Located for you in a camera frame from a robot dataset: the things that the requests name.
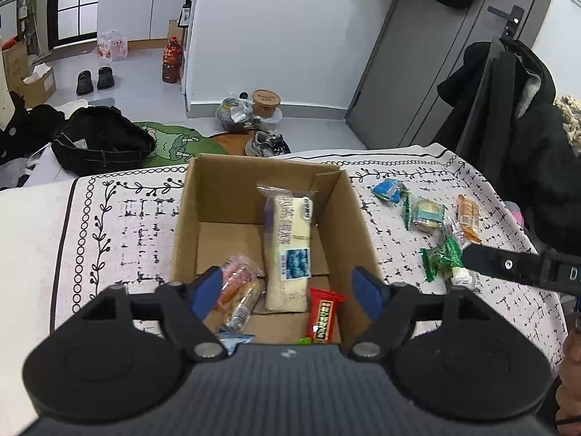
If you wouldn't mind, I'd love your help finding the blue snack packet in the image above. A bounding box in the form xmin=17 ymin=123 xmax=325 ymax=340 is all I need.
xmin=372 ymin=179 xmax=407 ymax=203
xmin=218 ymin=332 xmax=255 ymax=355

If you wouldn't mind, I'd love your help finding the black chair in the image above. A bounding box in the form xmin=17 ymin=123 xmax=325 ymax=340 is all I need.
xmin=456 ymin=39 xmax=507 ymax=164

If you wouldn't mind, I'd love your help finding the pink sausage packet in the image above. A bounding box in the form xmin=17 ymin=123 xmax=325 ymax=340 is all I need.
xmin=217 ymin=255 xmax=265 ymax=303

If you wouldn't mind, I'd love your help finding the door handle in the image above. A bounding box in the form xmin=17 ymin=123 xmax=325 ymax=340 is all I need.
xmin=488 ymin=4 xmax=525 ymax=39

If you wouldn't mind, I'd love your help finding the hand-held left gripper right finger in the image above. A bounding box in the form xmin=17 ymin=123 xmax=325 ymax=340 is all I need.
xmin=348 ymin=266 xmax=501 ymax=361

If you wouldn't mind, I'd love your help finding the white black-patterned blanket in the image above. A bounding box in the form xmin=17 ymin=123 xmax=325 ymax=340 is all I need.
xmin=0 ymin=143 xmax=570 ymax=419

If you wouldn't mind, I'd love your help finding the white kitchen base cabinet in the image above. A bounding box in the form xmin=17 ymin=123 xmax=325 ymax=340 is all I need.
xmin=97 ymin=0 xmax=203 ymax=41

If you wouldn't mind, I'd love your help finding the grey door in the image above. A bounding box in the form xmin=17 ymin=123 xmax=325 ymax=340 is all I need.
xmin=345 ymin=0 xmax=564 ymax=148

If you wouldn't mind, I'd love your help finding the brown floor mat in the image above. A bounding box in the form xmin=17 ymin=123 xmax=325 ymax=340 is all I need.
xmin=210 ymin=131 xmax=255 ymax=156

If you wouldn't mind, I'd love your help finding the jar with wooden lid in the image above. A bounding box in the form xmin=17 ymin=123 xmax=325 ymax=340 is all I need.
xmin=252 ymin=89 xmax=283 ymax=125

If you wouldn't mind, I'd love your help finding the beige dotted cloth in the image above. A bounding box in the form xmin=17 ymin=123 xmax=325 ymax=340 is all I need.
xmin=0 ymin=61 xmax=16 ymax=130

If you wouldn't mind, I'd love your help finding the black bag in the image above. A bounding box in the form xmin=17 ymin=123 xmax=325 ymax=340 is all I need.
xmin=51 ymin=106 xmax=157 ymax=176

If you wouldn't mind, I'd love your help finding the green rug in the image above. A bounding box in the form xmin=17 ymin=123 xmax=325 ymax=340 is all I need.
xmin=131 ymin=121 xmax=229 ymax=164

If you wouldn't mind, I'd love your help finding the orange biscuit packet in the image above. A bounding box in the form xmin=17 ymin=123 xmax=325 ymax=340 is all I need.
xmin=455 ymin=194 xmax=483 ymax=243

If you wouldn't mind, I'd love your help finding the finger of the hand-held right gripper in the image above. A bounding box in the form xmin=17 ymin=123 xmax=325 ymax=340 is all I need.
xmin=460 ymin=243 xmax=545 ymax=283

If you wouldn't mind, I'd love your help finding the red snack bar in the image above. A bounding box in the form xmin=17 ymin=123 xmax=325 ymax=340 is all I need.
xmin=305 ymin=287 xmax=344 ymax=345

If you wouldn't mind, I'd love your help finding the tall brown cardboard box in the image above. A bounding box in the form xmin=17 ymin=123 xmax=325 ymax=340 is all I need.
xmin=1 ymin=39 xmax=30 ymax=94

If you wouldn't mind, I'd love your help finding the black fleece coat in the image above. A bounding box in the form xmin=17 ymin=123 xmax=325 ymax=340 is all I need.
xmin=508 ymin=100 xmax=581 ymax=255

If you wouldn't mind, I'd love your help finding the grey sneaker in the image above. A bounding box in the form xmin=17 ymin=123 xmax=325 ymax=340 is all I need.
xmin=244 ymin=130 xmax=291 ymax=157

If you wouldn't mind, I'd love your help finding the shaggy beige cloth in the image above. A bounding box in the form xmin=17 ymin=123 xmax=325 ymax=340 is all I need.
xmin=556 ymin=95 xmax=581 ymax=146

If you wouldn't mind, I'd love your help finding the dark plastic bag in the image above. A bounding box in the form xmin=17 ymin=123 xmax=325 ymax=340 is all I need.
xmin=215 ymin=96 xmax=256 ymax=133

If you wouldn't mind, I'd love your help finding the white cake packet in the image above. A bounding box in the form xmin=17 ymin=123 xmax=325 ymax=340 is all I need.
xmin=447 ymin=266 xmax=477 ymax=289

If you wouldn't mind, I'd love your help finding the clear purple snack packet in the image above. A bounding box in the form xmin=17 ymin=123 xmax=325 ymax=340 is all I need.
xmin=442 ymin=220 xmax=468 ymax=248

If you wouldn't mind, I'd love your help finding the large white bread packet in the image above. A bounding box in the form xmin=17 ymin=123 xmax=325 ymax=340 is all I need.
xmin=256 ymin=185 xmax=318 ymax=313

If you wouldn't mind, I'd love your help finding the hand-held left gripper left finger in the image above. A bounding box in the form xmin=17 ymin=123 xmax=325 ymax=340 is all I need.
xmin=74 ymin=266 xmax=228 ymax=362

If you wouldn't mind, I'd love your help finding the black jacket with pale lining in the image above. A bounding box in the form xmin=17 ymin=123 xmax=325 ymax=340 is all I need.
xmin=437 ymin=39 xmax=557 ymax=191

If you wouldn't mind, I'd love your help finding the yellow-green snack packet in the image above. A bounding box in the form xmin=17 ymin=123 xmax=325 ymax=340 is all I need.
xmin=402 ymin=193 xmax=448 ymax=232

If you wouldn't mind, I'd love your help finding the black clothing pile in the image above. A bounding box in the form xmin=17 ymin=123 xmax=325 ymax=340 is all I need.
xmin=0 ymin=91 xmax=66 ymax=164

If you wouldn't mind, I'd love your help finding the small open cardboard box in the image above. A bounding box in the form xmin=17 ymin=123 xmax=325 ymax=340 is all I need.
xmin=16 ymin=64 xmax=57 ymax=106

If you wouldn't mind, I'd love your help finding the small clear dark-label packet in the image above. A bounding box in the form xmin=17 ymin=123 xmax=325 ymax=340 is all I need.
xmin=222 ymin=279 xmax=266 ymax=332

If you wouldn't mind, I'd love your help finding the person's right hand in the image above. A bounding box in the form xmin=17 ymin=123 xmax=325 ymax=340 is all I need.
xmin=554 ymin=318 xmax=581 ymax=423

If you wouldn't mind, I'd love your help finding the dark green snack packet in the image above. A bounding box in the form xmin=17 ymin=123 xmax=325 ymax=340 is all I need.
xmin=420 ymin=236 xmax=464 ymax=282

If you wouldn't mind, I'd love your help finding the pack of water bottles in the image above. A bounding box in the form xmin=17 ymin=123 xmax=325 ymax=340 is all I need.
xmin=97 ymin=30 xmax=129 ymax=61

